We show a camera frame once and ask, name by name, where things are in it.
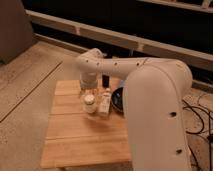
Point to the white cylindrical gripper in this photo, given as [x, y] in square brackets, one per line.
[88, 81]

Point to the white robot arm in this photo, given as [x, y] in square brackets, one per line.
[152, 104]

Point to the small dark bottle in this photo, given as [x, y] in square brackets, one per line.
[105, 81]

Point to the dark blue bowl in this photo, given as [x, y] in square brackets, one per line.
[117, 99]

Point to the wooden board table top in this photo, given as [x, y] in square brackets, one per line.
[74, 138]

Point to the grey cabinet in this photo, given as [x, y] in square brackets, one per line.
[16, 32]

